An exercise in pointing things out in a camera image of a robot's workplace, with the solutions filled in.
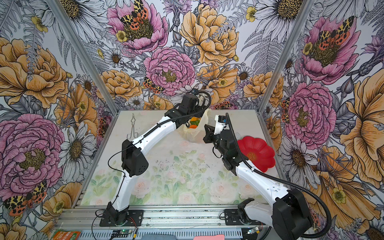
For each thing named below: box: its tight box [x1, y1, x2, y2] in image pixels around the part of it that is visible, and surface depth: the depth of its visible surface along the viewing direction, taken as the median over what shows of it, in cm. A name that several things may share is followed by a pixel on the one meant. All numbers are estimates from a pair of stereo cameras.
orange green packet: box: [52, 230, 82, 240], surface depth 70 cm
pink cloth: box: [193, 234, 225, 240], surface depth 70 cm
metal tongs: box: [126, 113, 139, 140], surface depth 111 cm
